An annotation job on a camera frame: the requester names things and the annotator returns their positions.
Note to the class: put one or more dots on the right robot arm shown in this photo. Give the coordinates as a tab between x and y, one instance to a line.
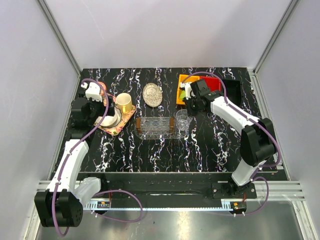
257	136

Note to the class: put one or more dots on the clear acrylic tray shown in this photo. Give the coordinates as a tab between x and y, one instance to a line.
176	135

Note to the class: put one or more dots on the clear glass tumbler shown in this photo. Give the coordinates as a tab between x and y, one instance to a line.
182	120

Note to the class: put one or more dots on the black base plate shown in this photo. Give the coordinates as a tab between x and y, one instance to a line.
165	187

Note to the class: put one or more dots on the black bin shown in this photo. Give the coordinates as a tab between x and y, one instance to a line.
233	91

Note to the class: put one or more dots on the clear toothbrush holder rack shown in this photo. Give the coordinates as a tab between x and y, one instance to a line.
149	126

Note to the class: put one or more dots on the white scalloped bowl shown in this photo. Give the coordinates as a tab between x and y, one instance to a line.
112	121

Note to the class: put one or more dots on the aluminium rail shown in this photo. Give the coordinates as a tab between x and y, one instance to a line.
206	197

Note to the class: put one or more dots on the red bin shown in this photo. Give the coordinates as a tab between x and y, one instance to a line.
213	83

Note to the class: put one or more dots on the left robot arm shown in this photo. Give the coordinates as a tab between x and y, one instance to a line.
78	142

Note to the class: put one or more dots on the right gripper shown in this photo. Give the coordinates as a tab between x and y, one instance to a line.
190	111

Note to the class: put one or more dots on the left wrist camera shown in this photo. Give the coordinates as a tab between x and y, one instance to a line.
92	91

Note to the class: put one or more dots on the yellow mug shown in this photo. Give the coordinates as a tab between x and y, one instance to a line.
124	102

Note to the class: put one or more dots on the speckled saucer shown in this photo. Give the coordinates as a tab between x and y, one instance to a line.
152	95

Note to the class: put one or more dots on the yellow bin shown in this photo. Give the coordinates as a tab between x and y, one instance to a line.
180	79

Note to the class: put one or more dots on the green toothpaste tube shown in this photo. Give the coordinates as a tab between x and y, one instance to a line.
182	94

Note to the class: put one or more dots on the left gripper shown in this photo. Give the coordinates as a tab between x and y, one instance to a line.
110	110

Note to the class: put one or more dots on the orange patterned bowl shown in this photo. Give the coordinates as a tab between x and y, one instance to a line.
103	90

